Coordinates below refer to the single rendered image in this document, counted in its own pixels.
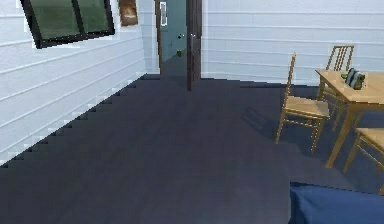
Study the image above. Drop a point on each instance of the dark brown room door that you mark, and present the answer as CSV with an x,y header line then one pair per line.
x,y
194,43

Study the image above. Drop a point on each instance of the light wooden chair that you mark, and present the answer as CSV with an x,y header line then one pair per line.
x,y
305,108
368,143
340,60

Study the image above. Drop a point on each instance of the black framed window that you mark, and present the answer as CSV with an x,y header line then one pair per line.
x,y
70,18

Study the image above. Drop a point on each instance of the light wooden dining table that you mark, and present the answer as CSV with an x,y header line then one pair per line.
x,y
356,96

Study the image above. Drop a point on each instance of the dark green striped object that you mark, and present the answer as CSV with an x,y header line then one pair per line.
x,y
355,80

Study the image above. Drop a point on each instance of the blue sofa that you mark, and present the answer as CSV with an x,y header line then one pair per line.
x,y
336,205

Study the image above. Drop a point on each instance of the white framed wall picture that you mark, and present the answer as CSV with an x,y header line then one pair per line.
x,y
163,13

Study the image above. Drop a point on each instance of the brown framed wall picture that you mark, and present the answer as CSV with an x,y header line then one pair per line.
x,y
128,12

